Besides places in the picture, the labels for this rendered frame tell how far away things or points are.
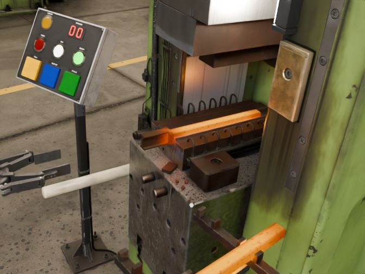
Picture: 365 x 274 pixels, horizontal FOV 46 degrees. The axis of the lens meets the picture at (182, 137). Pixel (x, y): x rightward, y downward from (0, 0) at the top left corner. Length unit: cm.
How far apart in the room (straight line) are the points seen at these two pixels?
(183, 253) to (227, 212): 18
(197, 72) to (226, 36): 36
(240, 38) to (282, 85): 21
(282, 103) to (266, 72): 58
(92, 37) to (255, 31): 61
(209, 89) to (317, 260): 70
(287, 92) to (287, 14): 18
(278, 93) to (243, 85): 60
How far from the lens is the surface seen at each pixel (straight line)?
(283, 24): 100
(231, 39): 117
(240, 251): 88
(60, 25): 167
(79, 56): 157
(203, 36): 111
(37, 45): 172
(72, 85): 156
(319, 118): 102
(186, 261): 131
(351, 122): 96
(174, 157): 130
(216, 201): 121
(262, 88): 165
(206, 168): 118
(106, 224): 245
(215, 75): 154
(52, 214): 254
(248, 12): 111
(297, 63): 100
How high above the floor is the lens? 165
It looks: 31 degrees down
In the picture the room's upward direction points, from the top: 5 degrees clockwise
